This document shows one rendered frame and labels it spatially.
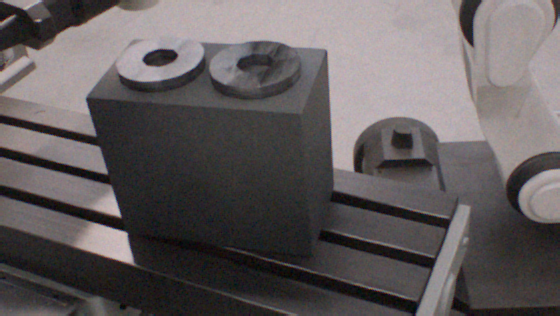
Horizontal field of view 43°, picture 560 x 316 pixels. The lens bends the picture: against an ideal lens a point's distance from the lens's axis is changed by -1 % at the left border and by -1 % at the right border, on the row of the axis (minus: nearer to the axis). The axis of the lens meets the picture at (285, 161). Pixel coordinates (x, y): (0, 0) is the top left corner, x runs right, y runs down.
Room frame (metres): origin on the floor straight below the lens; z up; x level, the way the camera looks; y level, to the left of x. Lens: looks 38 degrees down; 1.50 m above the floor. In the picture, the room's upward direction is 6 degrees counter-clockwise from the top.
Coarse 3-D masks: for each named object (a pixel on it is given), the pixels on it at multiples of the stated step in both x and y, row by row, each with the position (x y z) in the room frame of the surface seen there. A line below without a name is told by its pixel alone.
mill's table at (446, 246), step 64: (0, 128) 0.84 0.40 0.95; (64, 128) 0.82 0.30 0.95; (0, 192) 0.72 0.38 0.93; (64, 192) 0.68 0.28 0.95; (384, 192) 0.62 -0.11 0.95; (448, 192) 0.61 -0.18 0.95; (0, 256) 0.65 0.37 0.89; (64, 256) 0.59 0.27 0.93; (128, 256) 0.56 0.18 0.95; (192, 256) 0.55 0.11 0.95; (256, 256) 0.54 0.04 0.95; (320, 256) 0.53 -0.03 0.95; (384, 256) 0.54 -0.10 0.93; (448, 256) 0.52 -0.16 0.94
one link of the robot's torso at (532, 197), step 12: (528, 180) 0.88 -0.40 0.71; (540, 180) 0.87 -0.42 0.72; (552, 180) 0.86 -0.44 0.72; (528, 192) 0.87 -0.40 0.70; (540, 192) 0.86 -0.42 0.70; (552, 192) 0.86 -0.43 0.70; (528, 204) 0.87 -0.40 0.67; (540, 204) 0.86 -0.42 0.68; (552, 204) 0.85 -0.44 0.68; (528, 216) 0.87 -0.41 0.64; (540, 216) 0.86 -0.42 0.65; (552, 216) 0.85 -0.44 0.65
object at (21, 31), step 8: (16, 16) 0.76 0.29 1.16; (0, 24) 0.75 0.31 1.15; (8, 24) 0.75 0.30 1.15; (16, 24) 0.75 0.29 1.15; (24, 24) 0.75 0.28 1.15; (0, 32) 0.74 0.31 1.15; (8, 32) 0.74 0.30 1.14; (16, 32) 0.75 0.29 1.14; (24, 32) 0.75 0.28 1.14; (0, 40) 0.73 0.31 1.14; (8, 40) 0.74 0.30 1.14; (16, 40) 0.75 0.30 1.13; (24, 40) 0.76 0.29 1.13; (0, 48) 0.73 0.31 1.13
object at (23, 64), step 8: (16, 48) 1.00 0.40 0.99; (24, 48) 1.01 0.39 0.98; (16, 56) 0.99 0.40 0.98; (24, 56) 1.01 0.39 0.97; (8, 64) 0.98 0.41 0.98; (16, 64) 0.99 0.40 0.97; (24, 64) 0.99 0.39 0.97; (32, 64) 1.00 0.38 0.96; (8, 72) 0.97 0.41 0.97; (16, 72) 0.97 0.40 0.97; (24, 72) 0.98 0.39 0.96; (0, 80) 0.95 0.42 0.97; (8, 80) 0.95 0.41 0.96; (16, 80) 0.96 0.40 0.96; (0, 88) 0.94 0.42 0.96; (8, 88) 0.95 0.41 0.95
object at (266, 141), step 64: (128, 64) 0.63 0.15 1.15; (192, 64) 0.61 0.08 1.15; (256, 64) 0.62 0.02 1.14; (320, 64) 0.61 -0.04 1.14; (128, 128) 0.58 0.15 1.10; (192, 128) 0.56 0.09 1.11; (256, 128) 0.54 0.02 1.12; (320, 128) 0.59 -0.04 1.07; (128, 192) 0.59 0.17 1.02; (192, 192) 0.57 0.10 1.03; (256, 192) 0.54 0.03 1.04; (320, 192) 0.57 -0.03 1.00
